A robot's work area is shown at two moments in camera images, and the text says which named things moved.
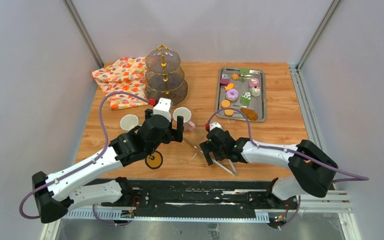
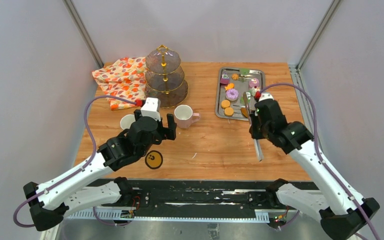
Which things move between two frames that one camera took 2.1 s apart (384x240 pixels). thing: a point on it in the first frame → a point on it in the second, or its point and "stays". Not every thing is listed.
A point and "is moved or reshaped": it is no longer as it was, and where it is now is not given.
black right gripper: (207, 147) → (255, 135)
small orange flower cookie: (235, 76) stays
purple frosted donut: (232, 94) stays
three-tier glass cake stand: (164, 77) stays
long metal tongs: (215, 161) is moved or reshaped
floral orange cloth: (127, 75) stays
